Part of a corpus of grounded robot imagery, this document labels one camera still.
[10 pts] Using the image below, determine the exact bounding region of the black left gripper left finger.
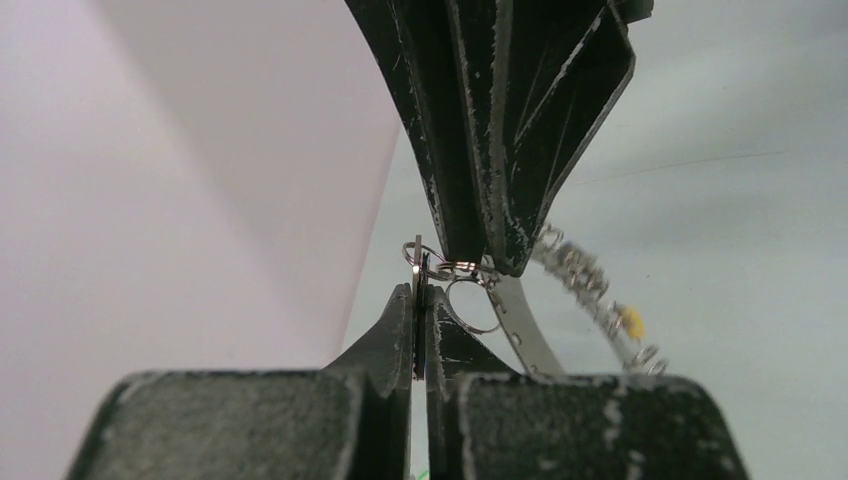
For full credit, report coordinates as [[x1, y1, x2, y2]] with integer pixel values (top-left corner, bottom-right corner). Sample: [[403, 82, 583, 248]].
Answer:
[[68, 284, 413, 479]]

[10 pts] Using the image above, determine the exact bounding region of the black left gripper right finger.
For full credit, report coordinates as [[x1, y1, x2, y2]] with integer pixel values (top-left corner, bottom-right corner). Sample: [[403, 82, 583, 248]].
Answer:
[[426, 287, 749, 479]]

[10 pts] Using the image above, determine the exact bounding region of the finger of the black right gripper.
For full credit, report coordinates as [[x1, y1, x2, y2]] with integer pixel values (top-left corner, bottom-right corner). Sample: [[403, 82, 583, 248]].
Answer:
[[346, 0, 485, 261], [447, 1, 654, 277]]

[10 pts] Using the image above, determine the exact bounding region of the key with black tag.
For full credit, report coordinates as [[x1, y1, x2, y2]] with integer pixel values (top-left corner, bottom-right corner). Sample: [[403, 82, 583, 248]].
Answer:
[[402, 234, 450, 381]]

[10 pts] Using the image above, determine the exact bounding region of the large metal key ring disc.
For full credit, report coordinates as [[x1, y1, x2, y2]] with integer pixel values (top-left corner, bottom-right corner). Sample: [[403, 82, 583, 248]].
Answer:
[[437, 225, 669, 380]]

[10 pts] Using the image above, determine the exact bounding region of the key with yellow tag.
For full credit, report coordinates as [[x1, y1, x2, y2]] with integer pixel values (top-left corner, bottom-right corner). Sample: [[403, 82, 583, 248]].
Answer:
[[619, 306, 646, 341]]

